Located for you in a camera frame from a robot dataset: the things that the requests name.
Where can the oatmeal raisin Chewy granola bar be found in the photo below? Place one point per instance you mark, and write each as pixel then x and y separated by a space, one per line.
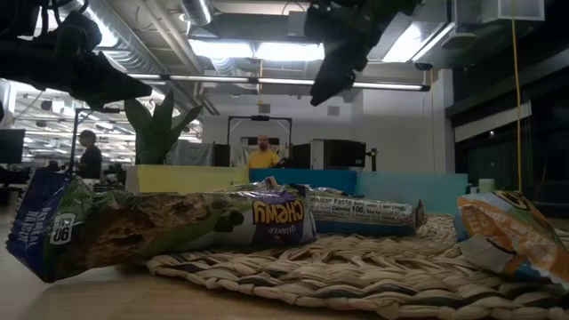
pixel 155 222

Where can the black white cabinet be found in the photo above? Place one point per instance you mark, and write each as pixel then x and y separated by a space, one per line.
pixel 342 153

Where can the black monitor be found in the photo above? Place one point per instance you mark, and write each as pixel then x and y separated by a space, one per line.
pixel 301 156
pixel 11 146

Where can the yellow plastic bin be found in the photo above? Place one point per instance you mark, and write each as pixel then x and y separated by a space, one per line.
pixel 186 178

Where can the white plant pot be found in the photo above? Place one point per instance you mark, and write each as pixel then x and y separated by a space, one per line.
pixel 131 178

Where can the orange blue granola bar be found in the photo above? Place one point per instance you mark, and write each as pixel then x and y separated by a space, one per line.
pixel 511 235

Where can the teal plastic bin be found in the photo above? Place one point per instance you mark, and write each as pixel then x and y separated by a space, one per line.
pixel 422 191

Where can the dome security camera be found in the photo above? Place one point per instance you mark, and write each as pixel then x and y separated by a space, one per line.
pixel 423 66

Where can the long ceiling light bar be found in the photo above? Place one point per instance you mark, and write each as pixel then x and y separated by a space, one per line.
pixel 213 79

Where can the round woven straw mat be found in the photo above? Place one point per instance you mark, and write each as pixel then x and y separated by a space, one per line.
pixel 355 275

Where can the grey cover sheet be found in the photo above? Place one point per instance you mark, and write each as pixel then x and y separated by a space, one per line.
pixel 191 153

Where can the small black stand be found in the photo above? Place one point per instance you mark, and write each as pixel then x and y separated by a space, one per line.
pixel 373 160

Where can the green snake plant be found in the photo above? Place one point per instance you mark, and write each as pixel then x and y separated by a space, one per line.
pixel 155 133

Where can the red teal granola bar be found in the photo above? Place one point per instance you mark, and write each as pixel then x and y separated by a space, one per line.
pixel 364 213

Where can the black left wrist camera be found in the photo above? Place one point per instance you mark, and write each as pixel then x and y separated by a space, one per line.
pixel 77 33

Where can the blue plastic bin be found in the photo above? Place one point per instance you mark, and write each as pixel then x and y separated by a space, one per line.
pixel 320 178

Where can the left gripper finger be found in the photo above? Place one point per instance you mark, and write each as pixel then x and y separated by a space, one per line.
pixel 106 86

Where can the black gantry frame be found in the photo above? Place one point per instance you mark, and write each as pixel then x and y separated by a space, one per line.
pixel 260 117

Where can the silver ventilation duct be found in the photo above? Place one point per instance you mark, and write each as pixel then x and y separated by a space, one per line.
pixel 197 11

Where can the person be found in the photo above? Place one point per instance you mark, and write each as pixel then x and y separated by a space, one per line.
pixel 91 162
pixel 263 160

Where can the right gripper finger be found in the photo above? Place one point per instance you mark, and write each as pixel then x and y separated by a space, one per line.
pixel 335 80

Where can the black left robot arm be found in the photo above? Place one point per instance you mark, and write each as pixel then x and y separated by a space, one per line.
pixel 18 22

